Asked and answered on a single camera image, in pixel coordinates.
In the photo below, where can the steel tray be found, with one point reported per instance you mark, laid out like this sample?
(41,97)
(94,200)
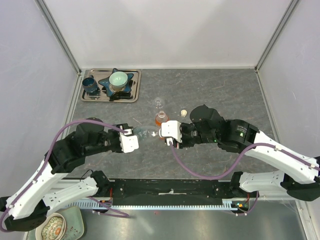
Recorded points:
(120,97)

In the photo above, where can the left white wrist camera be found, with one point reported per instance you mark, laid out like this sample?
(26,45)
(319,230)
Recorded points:
(128,141)

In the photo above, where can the right aluminium frame post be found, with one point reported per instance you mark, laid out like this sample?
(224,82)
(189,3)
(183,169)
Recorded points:
(276,33)

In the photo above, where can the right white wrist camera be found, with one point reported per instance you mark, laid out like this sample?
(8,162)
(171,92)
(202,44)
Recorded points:
(170,131)

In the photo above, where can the clear green-label water bottle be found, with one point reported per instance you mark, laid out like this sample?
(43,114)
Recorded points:
(146,132)

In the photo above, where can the aluminium frame post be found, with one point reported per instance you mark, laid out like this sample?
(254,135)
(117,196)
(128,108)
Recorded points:
(58,34)
(276,33)

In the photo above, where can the orange drink bottle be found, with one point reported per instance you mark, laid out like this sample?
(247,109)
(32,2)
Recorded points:
(161,117)

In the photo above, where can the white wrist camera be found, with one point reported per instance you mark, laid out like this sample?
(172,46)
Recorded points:
(170,131)
(128,141)

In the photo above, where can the pale green bowl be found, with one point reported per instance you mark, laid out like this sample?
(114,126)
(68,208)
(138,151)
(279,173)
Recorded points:
(118,80)

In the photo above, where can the slotted cable duct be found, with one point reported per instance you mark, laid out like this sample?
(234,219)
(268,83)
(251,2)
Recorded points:
(221,205)

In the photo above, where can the green square plate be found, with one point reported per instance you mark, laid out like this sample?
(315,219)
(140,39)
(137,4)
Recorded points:
(75,227)

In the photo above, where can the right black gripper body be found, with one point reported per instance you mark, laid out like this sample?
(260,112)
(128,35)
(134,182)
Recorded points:
(190,136)

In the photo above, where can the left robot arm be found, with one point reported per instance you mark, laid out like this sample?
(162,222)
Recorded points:
(30,206)

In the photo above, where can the blue star-shaped dish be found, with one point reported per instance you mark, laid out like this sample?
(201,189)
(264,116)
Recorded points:
(109,90)

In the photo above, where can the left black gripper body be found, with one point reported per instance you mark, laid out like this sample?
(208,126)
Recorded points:
(113,140)

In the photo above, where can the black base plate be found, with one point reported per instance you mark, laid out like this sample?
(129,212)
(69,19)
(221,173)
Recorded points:
(145,191)

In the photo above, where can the dark blue cup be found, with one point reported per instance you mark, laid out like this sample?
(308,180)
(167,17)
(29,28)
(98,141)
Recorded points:
(90,85)

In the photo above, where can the left aluminium frame post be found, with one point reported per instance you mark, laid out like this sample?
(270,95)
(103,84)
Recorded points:
(58,34)

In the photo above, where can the small clear empty bottle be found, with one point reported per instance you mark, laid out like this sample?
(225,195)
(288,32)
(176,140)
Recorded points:
(158,103)

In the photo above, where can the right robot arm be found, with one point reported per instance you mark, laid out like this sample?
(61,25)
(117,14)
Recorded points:
(295,174)

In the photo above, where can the patterned ceramic bowl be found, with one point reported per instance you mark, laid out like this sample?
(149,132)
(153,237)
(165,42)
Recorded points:
(53,228)

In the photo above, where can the white ribbed bottle cap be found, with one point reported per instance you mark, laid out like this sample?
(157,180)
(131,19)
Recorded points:
(183,113)

